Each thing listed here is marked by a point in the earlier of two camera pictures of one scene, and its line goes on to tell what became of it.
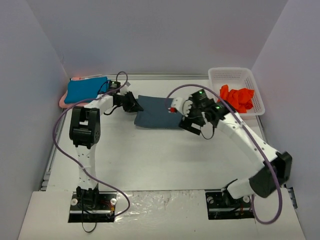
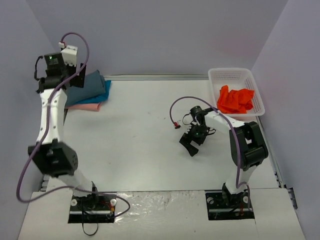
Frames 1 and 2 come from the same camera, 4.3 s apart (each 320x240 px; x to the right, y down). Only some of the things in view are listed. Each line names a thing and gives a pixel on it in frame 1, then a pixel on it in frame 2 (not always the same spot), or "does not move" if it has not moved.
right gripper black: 191,119 → 191,139
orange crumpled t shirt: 240,99 does not move
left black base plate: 100,209 does not move
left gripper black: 127,102 → 78,75
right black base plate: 222,206 does not move
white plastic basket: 237,78 does not move
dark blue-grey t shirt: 155,114 → 94,84
